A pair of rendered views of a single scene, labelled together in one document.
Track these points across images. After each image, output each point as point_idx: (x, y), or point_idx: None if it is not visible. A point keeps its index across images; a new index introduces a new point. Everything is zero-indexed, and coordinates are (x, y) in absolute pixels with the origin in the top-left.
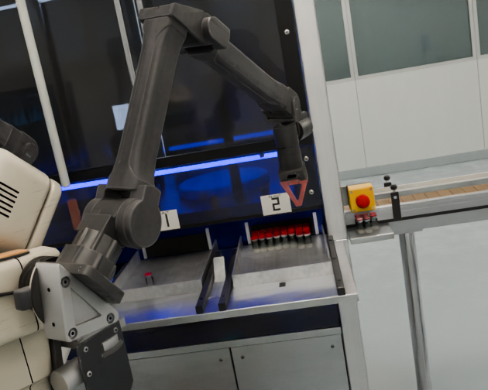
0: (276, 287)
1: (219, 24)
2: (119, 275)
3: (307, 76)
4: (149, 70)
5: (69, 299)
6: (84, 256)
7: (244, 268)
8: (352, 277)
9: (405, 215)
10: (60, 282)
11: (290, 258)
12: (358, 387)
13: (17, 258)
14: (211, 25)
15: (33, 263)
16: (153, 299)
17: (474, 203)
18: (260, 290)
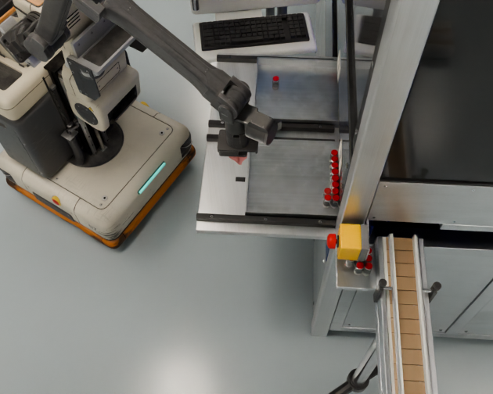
0: (236, 174)
1: (84, 5)
2: (294, 59)
3: (361, 120)
4: None
5: None
6: (12, 34)
7: (290, 151)
8: (231, 231)
9: (378, 306)
10: (1, 32)
11: (301, 187)
12: (319, 294)
13: (31, 5)
14: (75, 1)
15: (30, 13)
16: (252, 92)
17: (383, 388)
18: (235, 163)
